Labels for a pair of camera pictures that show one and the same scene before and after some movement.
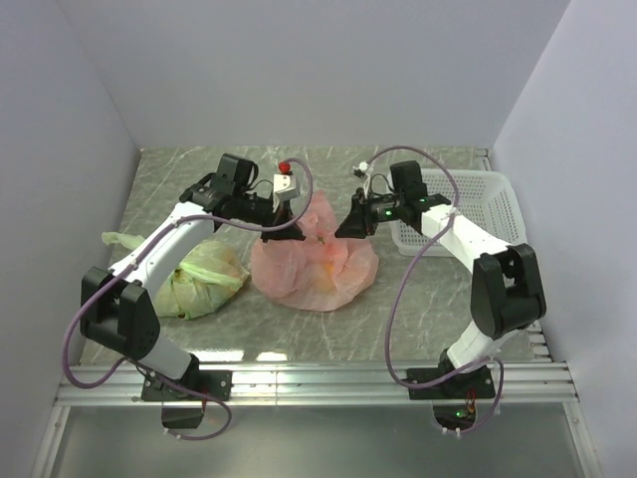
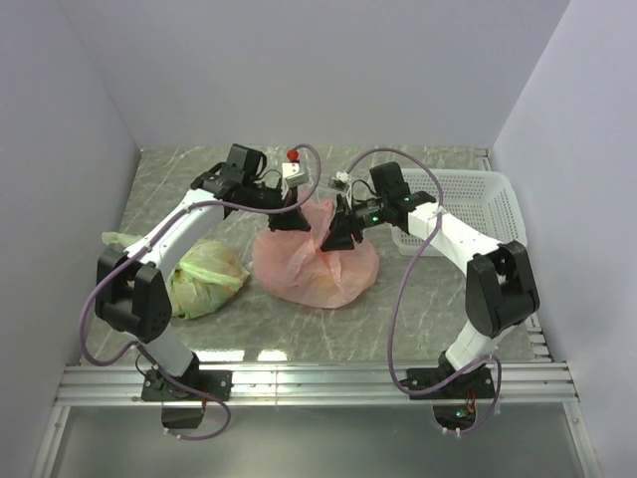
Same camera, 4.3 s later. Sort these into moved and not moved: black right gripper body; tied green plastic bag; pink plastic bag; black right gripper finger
Moved: black right gripper finger
Not moved: pink plastic bag; tied green plastic bag; black right gripper body
